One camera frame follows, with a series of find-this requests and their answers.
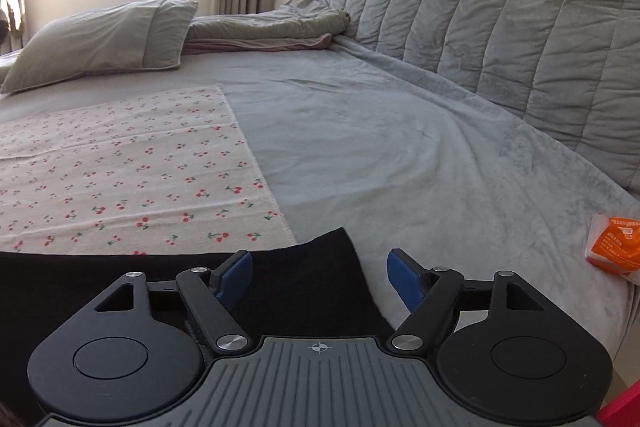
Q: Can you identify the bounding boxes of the folded grey pink quilt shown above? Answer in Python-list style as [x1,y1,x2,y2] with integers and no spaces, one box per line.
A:
[182,9,349,55]

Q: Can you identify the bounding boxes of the grey bed sheet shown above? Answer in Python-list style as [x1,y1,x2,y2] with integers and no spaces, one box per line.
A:
[1,44,639,351]

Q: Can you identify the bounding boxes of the cherry print bed cloth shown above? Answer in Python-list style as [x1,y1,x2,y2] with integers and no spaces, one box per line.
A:
[1,87,295,256]

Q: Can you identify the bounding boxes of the grey pillow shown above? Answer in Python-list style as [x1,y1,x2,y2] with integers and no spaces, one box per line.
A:
[1,0,198,94]

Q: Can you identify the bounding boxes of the orange tissue pack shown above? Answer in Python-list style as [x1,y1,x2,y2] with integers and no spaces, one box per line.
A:
[585,213,640,286]

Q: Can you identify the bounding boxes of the black pants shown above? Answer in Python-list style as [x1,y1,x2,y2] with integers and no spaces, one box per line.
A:
[0,226,396,427]

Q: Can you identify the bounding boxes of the grey quilted headboard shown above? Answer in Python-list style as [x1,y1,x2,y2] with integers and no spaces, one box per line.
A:
[319,0,639,193]

